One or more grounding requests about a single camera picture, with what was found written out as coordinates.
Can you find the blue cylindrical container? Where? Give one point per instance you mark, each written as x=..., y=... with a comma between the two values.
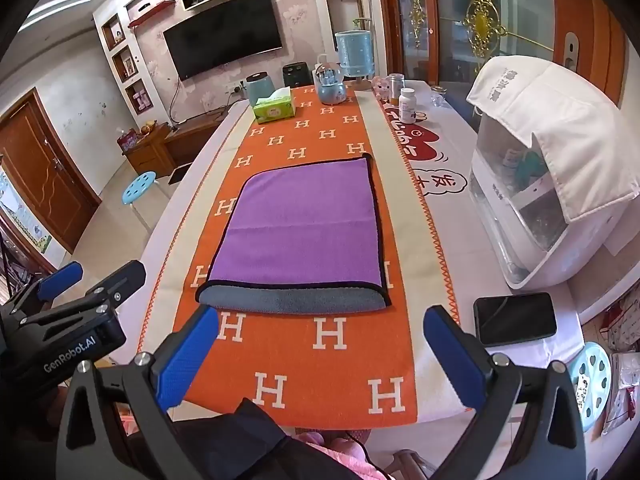
x=354, y=52

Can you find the small glass jar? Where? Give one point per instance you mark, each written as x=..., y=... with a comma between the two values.
x=438, y=97

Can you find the fruit on cabinet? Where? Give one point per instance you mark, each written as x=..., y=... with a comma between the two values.
x=147, y=128

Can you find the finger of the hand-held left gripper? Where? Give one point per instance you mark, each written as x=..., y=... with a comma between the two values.
x=60, y=279
x=120, y=277

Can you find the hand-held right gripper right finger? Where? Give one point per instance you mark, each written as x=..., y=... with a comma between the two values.
x=455, y=365

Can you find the light blue snow globe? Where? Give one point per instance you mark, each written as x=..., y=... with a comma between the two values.
x=330, y=87

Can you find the wooden television cabinet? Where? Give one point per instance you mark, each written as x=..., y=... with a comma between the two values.
x=160, y=147

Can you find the large gold door ornament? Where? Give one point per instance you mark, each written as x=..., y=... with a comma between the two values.
x=481, y=10

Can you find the white cloth appliance cover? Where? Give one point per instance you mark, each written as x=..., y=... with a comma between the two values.
x=565, y=125

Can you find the white countertop appliance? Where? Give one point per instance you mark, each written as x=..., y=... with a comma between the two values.
x=520, y=210

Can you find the brown wooden door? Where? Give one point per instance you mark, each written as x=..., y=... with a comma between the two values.
x=45, y=170

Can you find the pink pig figurine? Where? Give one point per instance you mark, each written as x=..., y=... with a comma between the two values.
x=382, y=87

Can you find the black small appliance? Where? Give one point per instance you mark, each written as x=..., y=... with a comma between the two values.
x=296, y=75

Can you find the pink box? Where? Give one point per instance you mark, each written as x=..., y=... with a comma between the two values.
x=127, y=140

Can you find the green tissue box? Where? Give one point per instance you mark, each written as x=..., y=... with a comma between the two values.
x=274, y=109

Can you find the black smartphone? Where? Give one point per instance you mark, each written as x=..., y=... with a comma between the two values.
x=515, y=319

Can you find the orange printed blanket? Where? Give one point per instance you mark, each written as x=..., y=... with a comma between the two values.
x=325, y=360

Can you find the person's dark jacket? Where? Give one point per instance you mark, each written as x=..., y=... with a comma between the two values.
x=240, y=440

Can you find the white printed tablecloth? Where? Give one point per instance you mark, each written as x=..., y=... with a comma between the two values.
x=440, y=170

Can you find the glass jar with metal lid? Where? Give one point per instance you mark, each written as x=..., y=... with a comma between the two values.
x=396, y=87

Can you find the black television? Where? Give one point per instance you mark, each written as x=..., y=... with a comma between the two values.
x=222, y=35

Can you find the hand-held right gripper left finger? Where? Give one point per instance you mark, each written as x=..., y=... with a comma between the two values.
x=187, y=355

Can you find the red wall shelf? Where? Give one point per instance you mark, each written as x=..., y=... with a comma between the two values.
x=150, y=14

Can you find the small gold door ornament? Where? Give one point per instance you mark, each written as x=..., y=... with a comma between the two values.
x=416, y=15

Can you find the white pill bottle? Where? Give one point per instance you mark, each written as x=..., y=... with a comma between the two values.
x=407, y=106

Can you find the plastic bags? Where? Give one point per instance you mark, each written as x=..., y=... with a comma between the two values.
x=622, y=375

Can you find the blue round stool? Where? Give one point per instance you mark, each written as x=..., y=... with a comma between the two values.
x=592, y=385
x=140, y=187

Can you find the purple and grey towel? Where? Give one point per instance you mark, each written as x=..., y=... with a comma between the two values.
x=300, y=220

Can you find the wall niche shelves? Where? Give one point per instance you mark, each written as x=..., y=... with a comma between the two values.
x=127, y=62

